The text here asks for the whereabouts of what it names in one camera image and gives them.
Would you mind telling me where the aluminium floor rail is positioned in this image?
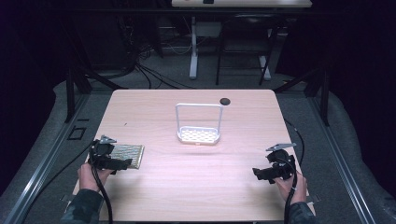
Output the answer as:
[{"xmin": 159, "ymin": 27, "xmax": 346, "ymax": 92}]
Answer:
[
  {"xmin": 307, "ymin": 92, "xmax": 378, "ymax": 224},
  {"xmin": 2, "ymin": 92, "xmax": 92, "ymax": 224}
]

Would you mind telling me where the white sponge rack with handle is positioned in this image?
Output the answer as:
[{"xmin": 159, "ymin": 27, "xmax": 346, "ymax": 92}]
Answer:
[{"xmin": 175, "ymin": 103, "xmax": 225, "ymax": 147}]

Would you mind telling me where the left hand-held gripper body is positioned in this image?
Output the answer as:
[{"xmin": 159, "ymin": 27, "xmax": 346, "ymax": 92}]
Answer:
[{"xmin": 88, "ymin": 134, "xmax": 118, "ymax": 171}]

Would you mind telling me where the bundle of floor cables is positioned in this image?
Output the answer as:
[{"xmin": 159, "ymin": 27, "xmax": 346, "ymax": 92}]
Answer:
[{"xmin": 115, "ymin": 15, "xmax": 195, "ymax": 91}]

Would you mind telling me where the person's left hand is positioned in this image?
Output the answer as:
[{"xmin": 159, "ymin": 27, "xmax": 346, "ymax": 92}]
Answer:
[{"xmin": 77, "ymin": 162, "xmax": 113, "ymax": 193}]

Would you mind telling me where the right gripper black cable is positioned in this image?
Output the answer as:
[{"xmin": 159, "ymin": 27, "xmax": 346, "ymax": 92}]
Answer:
[{"xmin": 283, "ymin": 119, "xmax": 306, "ymax": 224}]

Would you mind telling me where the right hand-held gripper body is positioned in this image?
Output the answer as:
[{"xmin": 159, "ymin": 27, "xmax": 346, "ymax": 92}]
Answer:
[{"xmin": 265, "ymin": 142, "xmax": 298, "ymax": 182}]

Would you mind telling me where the black chair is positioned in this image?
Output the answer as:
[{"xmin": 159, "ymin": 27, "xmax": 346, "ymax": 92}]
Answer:
[{"xmin": 215, "ymin": 13, "xmax": 279, "ymax": 87}]

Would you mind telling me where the black metal stand frame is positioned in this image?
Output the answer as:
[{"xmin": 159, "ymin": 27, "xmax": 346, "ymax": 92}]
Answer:
[
  {"xmin": 63, "ymin": 64, "xmax": 129, "ymax": 124},
  {"xmin": 273, "ymin": 64, "xmax": 332, "ymax": 128}
]

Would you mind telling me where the white desk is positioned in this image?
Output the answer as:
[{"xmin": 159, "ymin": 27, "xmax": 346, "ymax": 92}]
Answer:
[{"xmin": 170, "ymin": 0, "xmax": 313, "ymax": 82}]

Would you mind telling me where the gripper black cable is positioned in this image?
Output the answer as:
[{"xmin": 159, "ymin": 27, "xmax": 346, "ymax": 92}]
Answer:
[
  {"xmin": 18, "ymin": 141, "xmax": 114, "ymax": 224},
  {"xmin": 283, "ymin": 119, "xmax": 306, "ymax": 224}
]

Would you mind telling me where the person's right hand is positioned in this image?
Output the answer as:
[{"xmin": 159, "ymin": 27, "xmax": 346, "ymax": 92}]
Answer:
[{"xmin": 273, "ymin": 172, "xmax": 308, "ymax": 205}]

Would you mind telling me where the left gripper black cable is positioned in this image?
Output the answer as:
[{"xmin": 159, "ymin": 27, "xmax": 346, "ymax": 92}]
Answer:
[{"xmin": 18, "ymin": 141, "xmax": 114, "ymax": 224}]

